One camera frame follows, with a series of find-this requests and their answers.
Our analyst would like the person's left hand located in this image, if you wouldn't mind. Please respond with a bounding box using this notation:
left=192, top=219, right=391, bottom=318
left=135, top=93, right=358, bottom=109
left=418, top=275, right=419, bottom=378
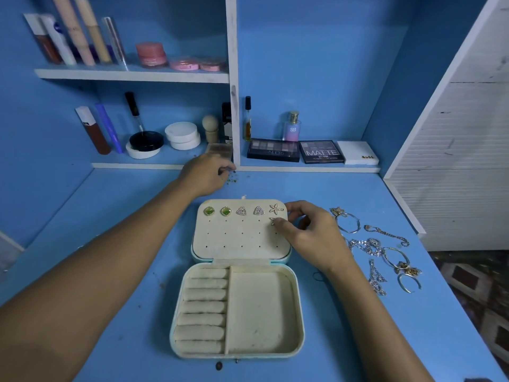
left=177, top=153, right=237, bottom=197

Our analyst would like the beige makeup sponge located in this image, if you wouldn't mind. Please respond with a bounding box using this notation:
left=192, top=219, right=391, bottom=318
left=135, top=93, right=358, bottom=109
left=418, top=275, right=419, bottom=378
left=202, top=114, right=221, bottom=145

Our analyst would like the person's left forearm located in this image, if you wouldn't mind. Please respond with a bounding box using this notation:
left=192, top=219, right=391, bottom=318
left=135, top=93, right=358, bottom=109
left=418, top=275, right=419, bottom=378
left=0, top=183, right=200, bottom=382

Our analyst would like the cream jewellery box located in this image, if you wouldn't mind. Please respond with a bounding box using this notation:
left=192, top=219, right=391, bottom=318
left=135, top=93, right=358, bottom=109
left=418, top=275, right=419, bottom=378
left=169, top=197, right=305, bottom=360

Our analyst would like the white bowl black inside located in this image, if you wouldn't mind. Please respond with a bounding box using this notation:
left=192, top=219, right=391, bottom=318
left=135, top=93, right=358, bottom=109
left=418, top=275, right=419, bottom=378
left=126, top=131, right=165, bottom=160

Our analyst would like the pile of silver bracelets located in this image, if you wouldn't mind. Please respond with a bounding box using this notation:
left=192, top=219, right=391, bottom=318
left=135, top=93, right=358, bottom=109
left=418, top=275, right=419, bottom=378
left=330, top=206, right=423, bottom=296

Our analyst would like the blue cosmetic tube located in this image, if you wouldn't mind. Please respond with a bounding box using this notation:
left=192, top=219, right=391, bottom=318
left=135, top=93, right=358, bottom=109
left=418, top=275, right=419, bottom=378
left=95, top=103, right=125, bottom=154

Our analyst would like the dark eyeshadow palette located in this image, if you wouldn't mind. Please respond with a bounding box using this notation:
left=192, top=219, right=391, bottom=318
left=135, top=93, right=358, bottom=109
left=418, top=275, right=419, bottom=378
left=247, top=138, right=302, bottom=163

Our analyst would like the white flat box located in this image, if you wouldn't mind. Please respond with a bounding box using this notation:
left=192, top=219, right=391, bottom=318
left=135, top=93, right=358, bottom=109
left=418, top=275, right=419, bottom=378
left=336, top=141, right=380, bottom=167

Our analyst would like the white shelf unit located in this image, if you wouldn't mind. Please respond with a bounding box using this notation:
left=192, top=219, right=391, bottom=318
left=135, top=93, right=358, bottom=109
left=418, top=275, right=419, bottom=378
left=34, top=0, right=381, bottom=173

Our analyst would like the white slatted cabinet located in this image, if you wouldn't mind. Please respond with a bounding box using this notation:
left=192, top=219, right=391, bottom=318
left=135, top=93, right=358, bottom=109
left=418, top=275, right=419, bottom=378
left=384, top=0, right=509, bottom=251

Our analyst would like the black makeup brush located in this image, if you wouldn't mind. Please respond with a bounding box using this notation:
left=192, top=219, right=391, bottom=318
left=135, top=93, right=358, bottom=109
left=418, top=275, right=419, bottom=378
left=124, top=91, right=146, bottom=134

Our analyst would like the thin dark cosmetic bottle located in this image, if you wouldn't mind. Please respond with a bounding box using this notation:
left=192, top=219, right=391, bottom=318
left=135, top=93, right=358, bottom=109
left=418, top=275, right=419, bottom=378
left=243, top=95, right=253, bottom=142

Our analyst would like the small pink perfume bottle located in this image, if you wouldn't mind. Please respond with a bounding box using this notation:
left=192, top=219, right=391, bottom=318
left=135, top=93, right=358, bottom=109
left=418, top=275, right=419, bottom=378
left=283, top=111, right=302, bottom=142

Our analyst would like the tall beige cosmetic tube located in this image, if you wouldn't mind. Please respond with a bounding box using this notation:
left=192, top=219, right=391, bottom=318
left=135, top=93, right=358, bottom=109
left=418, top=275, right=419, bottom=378
left=51, top=0, right=95, bottom=67

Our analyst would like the black cosmetic bottle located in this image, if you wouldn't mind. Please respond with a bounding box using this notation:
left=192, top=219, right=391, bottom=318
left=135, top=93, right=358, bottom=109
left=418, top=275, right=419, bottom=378
left=222, top=101, right=232, bottom=145

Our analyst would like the person's right forearm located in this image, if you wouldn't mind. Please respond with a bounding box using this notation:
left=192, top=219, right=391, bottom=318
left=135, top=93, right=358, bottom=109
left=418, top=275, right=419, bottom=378
left=322, top=257, right=434, bottom=382

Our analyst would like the person's right hand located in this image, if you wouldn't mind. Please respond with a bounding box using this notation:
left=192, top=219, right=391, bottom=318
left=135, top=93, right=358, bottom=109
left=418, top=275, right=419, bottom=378
left=270, top=200, right=353, bottom=275

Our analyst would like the white framed marbled panel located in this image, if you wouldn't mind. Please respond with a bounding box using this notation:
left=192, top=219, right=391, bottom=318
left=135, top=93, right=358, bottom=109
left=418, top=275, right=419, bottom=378
left=0, top=230, right=25, bottom=274

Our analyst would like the white tube blue label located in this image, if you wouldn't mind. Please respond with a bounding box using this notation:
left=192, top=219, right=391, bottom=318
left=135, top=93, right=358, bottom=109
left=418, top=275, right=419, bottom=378
left=40, top=13, right=77, bottom=67

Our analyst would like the pink round jar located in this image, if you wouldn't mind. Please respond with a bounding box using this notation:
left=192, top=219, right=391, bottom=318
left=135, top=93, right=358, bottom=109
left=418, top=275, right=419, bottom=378
left=136, top=42, right=168, bottom=68

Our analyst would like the pink flat compact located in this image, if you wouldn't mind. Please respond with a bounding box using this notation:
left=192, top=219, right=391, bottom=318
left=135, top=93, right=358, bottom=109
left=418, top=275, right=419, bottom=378
left=169, top=58, right=200, bottom=72
left=199, top=58, right=225, bottom=73

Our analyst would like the short beige cosmetic tube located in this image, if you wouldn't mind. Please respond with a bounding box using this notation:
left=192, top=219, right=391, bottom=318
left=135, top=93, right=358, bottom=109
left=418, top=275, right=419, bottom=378
left=74, top=0, right=112, bottom=64

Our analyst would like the brown lipstick tube white cap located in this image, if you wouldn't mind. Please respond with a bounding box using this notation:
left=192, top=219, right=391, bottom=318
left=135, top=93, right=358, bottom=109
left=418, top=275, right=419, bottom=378
left=75, top=106, right=112, bottom=156

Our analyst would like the black lettered eyeshadow palette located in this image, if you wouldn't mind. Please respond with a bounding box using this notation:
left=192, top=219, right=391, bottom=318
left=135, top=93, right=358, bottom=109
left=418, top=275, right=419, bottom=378
left=299, top=140, right=346, bottom=164

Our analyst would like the white round cream jar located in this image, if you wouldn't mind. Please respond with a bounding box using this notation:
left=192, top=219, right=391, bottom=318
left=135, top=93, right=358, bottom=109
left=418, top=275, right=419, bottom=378
left=165, top=121, right=202, bottom=151

